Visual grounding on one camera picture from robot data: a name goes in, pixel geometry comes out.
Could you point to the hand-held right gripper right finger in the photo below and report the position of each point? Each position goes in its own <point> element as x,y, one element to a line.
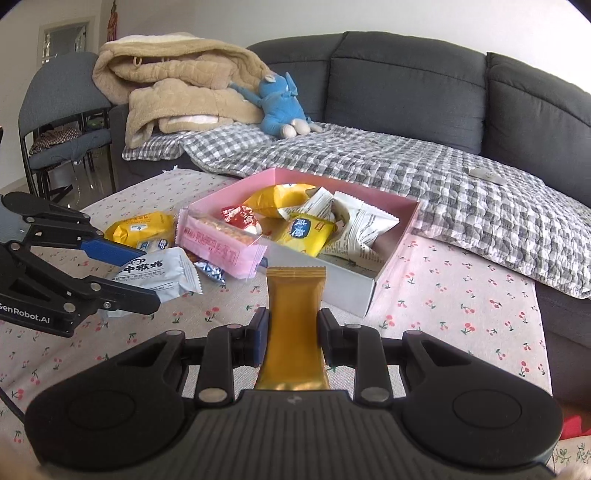
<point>327,339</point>

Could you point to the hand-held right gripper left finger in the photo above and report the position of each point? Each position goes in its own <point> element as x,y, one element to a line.
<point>260,339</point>

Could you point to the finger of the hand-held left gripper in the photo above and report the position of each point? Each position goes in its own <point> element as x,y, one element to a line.
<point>129,301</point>
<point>113,251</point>

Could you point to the yellow snack packet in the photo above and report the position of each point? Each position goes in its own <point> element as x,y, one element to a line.
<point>138,228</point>

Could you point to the golden brown snack packet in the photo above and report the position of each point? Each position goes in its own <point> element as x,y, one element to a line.
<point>293,323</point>

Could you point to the pale grey snack packet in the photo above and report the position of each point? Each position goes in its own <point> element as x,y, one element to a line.
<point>157,272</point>

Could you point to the pink cardboard box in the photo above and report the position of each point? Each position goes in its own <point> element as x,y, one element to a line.
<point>323,286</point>

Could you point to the pink snack packet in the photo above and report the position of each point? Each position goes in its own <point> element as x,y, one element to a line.
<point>217,244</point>

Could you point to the small yellow blue-circle packet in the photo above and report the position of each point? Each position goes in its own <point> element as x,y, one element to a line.
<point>302,233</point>

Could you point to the white newspaper print packet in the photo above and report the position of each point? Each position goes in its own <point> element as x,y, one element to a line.
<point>364,226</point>

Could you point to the red snack packet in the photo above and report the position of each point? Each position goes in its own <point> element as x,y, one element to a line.
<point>240,219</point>

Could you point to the large yellow packet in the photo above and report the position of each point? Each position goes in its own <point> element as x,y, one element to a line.
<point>277,198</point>

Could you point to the cherry print tablecloth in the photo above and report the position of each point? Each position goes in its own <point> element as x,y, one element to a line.
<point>461,300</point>

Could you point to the beige fleece blanket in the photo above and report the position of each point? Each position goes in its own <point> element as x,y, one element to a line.
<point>184,106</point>

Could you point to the grey folding chair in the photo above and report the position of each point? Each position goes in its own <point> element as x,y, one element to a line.
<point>55,87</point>

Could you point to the grey checked quilt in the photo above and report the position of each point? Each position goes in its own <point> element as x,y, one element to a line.
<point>415,170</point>

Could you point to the grey framed door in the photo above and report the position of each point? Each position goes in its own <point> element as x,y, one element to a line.
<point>64,41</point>

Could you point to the blue plush toy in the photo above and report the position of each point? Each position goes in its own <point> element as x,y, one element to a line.
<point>279,108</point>

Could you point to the small white flat object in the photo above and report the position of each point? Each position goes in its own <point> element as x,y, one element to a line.
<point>485,174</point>

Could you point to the red hanging ornament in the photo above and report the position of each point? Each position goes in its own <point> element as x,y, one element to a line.
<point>112,21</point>

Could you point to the dark grey sofa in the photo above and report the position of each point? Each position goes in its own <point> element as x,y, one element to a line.
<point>406,87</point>

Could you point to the floral print cloth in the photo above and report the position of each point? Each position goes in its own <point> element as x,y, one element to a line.
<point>575,452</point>

